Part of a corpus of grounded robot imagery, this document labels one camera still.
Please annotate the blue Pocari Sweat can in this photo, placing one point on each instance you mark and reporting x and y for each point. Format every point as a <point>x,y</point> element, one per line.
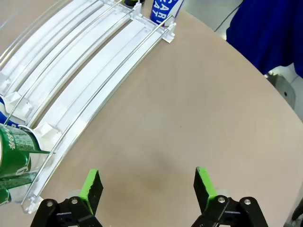
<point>165,9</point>
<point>3,117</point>

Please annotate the person in blue hoodie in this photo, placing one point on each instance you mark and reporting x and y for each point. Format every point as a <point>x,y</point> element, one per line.
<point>267,30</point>

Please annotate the green Chilsung cider can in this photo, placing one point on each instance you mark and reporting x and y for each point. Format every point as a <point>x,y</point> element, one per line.
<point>14,180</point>
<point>14,153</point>

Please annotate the clear white can dispenser rack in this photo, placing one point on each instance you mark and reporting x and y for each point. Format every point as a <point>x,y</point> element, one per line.
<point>94,71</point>

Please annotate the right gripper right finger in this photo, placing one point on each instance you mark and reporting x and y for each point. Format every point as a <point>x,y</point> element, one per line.
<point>203,189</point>

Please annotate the black Pepsi can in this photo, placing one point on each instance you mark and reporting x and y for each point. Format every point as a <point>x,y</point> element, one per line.
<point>130,2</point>

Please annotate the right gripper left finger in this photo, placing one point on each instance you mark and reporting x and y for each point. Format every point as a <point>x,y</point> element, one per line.
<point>94,191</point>

